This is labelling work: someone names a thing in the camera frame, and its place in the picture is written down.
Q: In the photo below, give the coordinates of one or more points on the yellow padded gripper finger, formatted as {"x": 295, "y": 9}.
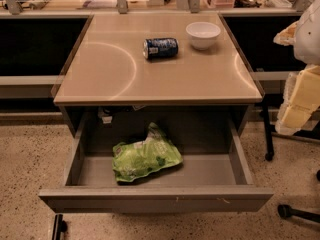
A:
{"x": 301, "y": 99}
{"x": 287, "y": 36}

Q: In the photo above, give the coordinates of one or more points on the green rice chip bag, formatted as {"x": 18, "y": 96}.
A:
{"x": 140, "y": 159}

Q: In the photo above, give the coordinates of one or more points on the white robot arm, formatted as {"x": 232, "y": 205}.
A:
{"x": 307, "y": 36}

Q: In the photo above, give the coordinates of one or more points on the open grey drawer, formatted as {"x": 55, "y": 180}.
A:
{"x": 214, "y": 175}

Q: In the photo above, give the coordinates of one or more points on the grey cabinet with counter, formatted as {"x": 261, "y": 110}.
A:
{"x": 109, "y": 68}

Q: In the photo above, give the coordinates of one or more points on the black table leg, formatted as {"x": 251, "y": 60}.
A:
{"x": 268, "y": 134}

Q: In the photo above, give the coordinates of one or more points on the white bowl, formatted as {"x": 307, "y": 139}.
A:
{"x": 202, "y": 35}

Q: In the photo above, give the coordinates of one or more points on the black chair base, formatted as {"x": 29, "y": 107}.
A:
{"x": 286, "y": 211}

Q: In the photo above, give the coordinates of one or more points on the blue soda can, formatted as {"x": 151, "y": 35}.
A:
{"x": 160, "y": 48}

